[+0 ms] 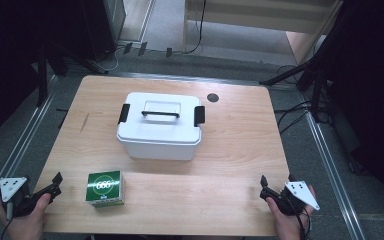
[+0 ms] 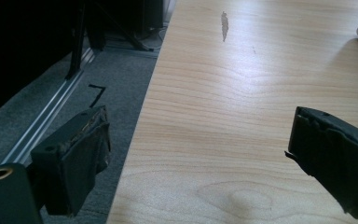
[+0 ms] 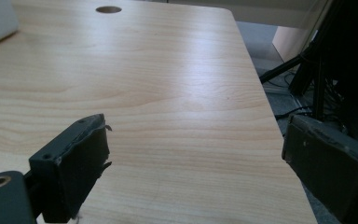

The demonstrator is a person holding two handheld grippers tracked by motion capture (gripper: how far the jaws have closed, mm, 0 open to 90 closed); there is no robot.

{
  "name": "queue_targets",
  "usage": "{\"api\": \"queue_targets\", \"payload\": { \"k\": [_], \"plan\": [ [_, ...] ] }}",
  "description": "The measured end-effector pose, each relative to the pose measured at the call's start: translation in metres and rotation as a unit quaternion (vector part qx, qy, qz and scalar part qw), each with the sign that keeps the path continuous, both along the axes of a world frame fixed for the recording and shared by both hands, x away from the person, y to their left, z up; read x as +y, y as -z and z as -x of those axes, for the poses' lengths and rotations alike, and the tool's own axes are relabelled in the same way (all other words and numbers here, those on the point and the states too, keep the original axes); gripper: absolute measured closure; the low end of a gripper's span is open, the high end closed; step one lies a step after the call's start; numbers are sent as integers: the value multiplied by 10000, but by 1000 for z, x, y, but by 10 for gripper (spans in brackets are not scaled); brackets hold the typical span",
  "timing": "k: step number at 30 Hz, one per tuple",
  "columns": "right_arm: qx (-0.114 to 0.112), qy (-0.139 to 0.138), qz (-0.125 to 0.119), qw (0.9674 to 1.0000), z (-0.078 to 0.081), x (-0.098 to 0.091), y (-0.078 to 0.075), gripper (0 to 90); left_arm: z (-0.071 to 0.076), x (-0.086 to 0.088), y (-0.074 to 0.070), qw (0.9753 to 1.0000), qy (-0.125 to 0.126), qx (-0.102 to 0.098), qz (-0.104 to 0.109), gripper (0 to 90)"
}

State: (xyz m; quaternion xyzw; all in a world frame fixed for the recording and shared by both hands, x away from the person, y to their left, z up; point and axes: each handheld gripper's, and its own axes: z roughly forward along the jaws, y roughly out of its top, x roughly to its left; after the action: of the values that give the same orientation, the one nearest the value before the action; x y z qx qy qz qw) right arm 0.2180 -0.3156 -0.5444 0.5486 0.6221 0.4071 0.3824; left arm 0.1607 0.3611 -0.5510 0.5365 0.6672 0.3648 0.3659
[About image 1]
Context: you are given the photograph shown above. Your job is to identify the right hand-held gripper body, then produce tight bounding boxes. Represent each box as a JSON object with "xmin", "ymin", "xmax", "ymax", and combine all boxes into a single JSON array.
[{"xmin": 272, "ymin": 180, "xmax": 321, "ymax": 217}]

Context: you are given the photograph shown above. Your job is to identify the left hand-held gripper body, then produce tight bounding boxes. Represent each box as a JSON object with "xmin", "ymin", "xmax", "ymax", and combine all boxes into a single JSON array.
[{"xmin": 0, "ymin": 176, "xmax": 48, "ymax": 218}]

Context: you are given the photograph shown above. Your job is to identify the green and white carton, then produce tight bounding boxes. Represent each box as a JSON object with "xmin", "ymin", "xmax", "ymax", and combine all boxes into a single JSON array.
[{"xmin": 85, "ymin": 170, "xmax": 126, "ymax": 209}]

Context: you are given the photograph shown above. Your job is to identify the white plastic storage box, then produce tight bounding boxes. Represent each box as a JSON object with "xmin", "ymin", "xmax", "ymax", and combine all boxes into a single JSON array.
[{"xmin": 116, "ymin": 132, "xmax": 203, "ymax": 162}]

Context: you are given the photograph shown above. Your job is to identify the white lid with black handle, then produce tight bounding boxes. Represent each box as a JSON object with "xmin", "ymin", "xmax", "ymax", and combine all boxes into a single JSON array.
[{"xmin": 116, "ymin": 91, "xmax": 206, "ymax": 145}]

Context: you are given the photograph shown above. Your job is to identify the person's right hand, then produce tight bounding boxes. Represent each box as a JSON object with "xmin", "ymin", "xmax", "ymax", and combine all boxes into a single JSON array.
[{"xmin": 266, "ymin": 184, "xmax": 322, "ymax": 240}]

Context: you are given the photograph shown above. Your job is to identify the person's left hand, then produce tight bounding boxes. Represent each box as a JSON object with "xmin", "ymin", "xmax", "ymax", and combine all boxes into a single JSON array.
[{"xmin": 0, "ymin": 193, "xmax": 53, "ymax": 240}]

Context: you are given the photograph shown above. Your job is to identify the black metal stand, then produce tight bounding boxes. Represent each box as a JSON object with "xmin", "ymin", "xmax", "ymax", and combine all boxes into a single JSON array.
[
  {"xmin": 259, "ymin": 49, "xmax": 334, "ymax": 124},
  {"xmin": 34, "ymin": 39, "xmax": 110, "ymax": 108}
]

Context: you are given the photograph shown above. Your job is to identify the dark cabinet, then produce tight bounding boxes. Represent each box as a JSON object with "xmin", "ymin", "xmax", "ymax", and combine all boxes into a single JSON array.
[{"xmin": 79, "ymin": 0, "xmax": 128, "ymax": 63}]

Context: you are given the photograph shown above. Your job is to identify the metal floor rail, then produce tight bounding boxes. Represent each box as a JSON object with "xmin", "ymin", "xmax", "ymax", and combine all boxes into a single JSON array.
[
  {"xmin": 108, "ymin": 70, "xmax": 302, "ymax": 89},
  {"xmin": 0, "ymin": 74, "xmax": 60, "ymax": 231},
  {"xmin": 301, "ymin": 109, "xmax": 368, "ymax": 240}
]

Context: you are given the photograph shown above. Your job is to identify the right hand-held gripper cable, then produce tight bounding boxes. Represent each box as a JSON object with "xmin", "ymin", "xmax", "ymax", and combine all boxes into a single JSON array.
[{"xmin": 294, "ymin": 208, "xmax": 312, "ymax": 240}]

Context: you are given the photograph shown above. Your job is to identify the black floor cable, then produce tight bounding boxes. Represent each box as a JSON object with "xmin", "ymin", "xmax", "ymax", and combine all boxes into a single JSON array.
[
  {"xmin": 279, "ymin": 111, "xmax": 310, "ymax": 135},
  {"xmin": 274, "ymin": 100, "xmax": 313, "ymax": 128}
]

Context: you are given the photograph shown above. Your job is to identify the white floor cable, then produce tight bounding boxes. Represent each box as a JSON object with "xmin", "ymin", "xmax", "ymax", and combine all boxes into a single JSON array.
[{"xmin": 95, "ymin": 45, "xmax": 120, "ymax": 73}]

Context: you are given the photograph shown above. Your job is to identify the black hanging cable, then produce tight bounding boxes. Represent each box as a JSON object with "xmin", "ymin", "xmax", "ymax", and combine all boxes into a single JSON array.
[{"xmin": 183, "ymin": 0, "xmax": 208, "ymax": 55}]

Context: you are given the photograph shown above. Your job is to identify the light wooden furniture frame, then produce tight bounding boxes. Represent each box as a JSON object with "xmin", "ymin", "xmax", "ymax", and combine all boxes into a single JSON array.
[{"xmin": 181, "ymin": 0, "xmax": 345, "ymax": 65}]

